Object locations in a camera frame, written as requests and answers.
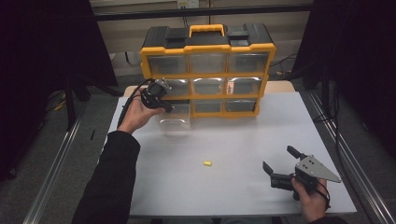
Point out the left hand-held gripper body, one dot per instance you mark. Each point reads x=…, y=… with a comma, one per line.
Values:
x=152, y=96

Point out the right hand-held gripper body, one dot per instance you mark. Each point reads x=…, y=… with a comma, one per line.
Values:
x=311, y=169

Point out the clear plastic drawer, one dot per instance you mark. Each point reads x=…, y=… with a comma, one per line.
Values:
x=174, y=126

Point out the small yellow foam earplug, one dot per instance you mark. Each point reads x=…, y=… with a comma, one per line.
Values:
x=207, y=163

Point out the yellow black drawer organizer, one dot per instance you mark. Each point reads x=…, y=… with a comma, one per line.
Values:
x=205, y=48

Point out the person's left hand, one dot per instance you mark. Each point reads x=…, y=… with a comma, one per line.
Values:
x=135, y=113

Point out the person's right hand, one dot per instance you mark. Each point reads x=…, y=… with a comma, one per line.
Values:
x=313, y=203

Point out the grid of clear drawers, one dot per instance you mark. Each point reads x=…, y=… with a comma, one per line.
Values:
x=208, y=63

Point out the small black strip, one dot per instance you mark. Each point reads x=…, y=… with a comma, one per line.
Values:
x=92, y=134

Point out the black metal stand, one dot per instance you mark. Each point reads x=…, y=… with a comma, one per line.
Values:
x=70, y=105

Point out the small yellow tag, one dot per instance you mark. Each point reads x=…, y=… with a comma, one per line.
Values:
x=59, y=105

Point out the black curtain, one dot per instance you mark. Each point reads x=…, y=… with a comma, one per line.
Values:
x=364, y=46
x=37, y=62

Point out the aluminium floor rail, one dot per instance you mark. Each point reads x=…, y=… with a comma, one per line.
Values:
x=358, y=174
x=56, y=168

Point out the black horizontal frame bar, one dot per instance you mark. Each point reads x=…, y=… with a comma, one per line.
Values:
x=140, y=14

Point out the white wall outlet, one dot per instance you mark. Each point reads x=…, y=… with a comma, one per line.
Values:
x=193, y=3

